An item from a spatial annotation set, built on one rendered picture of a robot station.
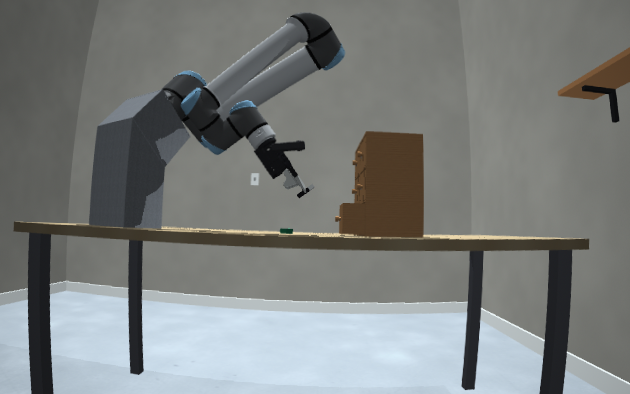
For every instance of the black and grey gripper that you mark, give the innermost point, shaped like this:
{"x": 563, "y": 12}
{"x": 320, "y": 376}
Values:
{"x": 277, "y": 163}

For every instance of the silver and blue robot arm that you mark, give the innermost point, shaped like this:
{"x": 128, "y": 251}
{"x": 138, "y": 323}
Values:
{"x": 239, "y": 119}

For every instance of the brown wooden chest of drawers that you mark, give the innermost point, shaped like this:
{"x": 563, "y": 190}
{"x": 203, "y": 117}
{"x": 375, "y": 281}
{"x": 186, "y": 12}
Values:
{"x": 394, "y": 195}

